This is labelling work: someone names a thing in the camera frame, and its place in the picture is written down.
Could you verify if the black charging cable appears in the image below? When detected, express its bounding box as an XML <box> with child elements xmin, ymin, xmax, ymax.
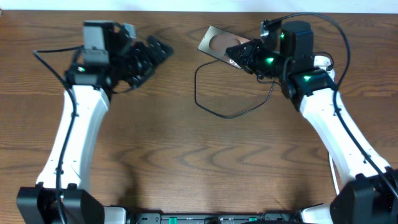
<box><xmin>194</xmin><ymin>51</ymin><xmax>335</xmax><ymax>119</ymax></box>

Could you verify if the white power strip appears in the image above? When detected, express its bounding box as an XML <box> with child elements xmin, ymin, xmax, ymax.
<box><xmin>313</xmin><ymin>55</ymin><xmax>335</xmax><ymax>80</ymax></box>

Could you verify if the Galaxy smartphone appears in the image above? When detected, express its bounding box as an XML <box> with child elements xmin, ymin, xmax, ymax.
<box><xmin>197</xmin><ymin>26</ymin><xmax>250</xmax><ymax>69</ymax></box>

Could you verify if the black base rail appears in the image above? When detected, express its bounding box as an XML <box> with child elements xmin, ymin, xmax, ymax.
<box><xmin>105</xmin><ymin>212</ymin><xmax>312</xmax><ymax>224</ymax></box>

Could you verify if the white power strip cord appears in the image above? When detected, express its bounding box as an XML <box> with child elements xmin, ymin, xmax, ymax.
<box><xmin>328</xmin><ymin>152</ymin><xmax>341</xmax><ymax>196</ymax></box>

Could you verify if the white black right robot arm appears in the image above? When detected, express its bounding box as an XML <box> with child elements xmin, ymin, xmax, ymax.
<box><xmin>226</xmin><ymin>21</ymin><xmax>397</xmax><ymax>223</ymax></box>

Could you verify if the white charger plug adapter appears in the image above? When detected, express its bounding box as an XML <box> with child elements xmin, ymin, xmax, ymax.
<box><xmin>313</xmin><ymin>55</ymin><xmax>331</xmax><ymax>70</ymax></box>

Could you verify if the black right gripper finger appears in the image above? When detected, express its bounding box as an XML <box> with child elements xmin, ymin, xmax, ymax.
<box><xmin>226</xmin><ymin>47</ymin><xmax>252</xmax><ymax>69</ymax></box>
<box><xmin>229</xmin><ymin>39</ymin><xmax>260</xmax><ymax>54</ymax></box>

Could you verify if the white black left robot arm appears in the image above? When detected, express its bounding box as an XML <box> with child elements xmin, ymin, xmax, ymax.
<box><xmin>16</xmin><ymin>21</ymin><xmax>174</xmax><ymax>223</ymax></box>

